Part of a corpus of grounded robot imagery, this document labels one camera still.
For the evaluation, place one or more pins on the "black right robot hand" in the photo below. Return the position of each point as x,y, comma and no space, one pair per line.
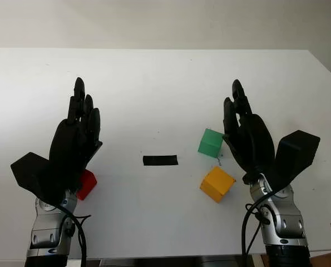
255,142

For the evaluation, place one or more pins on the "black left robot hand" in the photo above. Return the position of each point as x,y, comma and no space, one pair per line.
66,144

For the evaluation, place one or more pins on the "red cube block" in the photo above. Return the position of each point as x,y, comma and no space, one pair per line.
88,182

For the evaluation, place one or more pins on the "green cube block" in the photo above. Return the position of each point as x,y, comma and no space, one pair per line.
211,142

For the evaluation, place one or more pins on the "yellow cube block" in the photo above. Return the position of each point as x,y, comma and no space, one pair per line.
216,183

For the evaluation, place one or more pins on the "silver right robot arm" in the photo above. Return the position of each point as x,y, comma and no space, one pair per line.
286,222

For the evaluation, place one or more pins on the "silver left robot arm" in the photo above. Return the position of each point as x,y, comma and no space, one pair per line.
47,231

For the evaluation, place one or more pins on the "black tape strip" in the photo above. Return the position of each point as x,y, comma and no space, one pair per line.
160,160

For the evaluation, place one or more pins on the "dark grey robot torso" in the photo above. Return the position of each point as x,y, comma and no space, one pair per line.
176,262

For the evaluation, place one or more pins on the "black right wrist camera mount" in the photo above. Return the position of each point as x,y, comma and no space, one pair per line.
297,151

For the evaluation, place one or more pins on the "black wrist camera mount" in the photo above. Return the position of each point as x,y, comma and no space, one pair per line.
29,173
297,151

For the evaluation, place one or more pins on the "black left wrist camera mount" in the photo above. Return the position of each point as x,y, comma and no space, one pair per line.
29,173

